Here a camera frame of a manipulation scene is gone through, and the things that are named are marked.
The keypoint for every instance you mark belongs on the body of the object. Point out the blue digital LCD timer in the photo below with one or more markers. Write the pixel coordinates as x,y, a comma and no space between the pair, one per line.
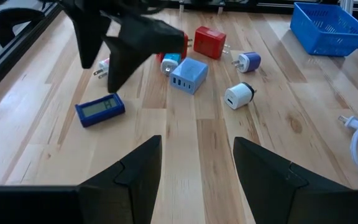
99,109

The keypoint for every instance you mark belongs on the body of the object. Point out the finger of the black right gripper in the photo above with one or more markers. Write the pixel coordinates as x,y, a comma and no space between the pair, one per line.
89,40
135,43

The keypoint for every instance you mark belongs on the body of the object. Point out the light blue multiport charger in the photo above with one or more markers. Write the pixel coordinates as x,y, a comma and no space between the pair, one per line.
190,73

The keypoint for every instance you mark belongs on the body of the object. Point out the black table clamp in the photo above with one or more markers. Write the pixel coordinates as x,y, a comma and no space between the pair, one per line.
14,14

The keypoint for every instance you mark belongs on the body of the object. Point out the pink white small charger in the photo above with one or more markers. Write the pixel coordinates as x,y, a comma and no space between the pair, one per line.
103,65

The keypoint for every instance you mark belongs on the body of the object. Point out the purple white USB charger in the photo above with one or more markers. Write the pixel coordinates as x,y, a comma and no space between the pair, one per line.
250,61

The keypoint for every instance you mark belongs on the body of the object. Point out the red wall charger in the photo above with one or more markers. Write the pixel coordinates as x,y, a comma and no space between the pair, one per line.
159,58
208,42

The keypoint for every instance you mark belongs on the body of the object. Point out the blue plastic basket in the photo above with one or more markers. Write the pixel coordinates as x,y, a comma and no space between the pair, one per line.
328,31

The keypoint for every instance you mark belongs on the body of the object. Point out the teal white small charger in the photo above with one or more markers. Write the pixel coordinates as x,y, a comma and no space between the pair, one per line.
172,59

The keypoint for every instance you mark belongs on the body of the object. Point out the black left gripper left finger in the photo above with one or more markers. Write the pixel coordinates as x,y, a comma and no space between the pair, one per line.
129,193

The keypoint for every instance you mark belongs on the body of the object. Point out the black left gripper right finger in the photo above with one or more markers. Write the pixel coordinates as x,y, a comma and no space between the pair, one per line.
278,193

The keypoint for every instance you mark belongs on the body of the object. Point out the silver aluminium profile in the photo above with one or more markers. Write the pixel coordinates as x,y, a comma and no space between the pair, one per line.
346,6

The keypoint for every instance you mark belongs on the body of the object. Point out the white charger black face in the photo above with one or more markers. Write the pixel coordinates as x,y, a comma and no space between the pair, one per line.
238,96

